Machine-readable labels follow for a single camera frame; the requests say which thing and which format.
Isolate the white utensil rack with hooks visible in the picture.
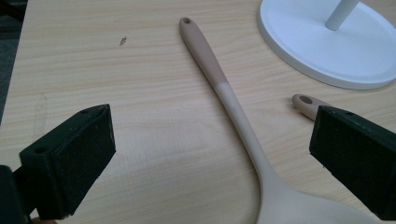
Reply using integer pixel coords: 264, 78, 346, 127
256, 0, 396, 91

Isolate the beige slotted turner brown handle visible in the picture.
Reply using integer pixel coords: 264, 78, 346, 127
291, 93, 332, 121

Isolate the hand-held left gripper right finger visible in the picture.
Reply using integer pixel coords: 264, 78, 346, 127
308, 105, 396, 222

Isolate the beige skimmer with brown handle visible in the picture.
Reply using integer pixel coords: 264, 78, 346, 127
178, 17, 382, 224

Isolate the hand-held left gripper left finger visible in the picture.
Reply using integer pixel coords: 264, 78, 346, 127
18, 103, 117, 221

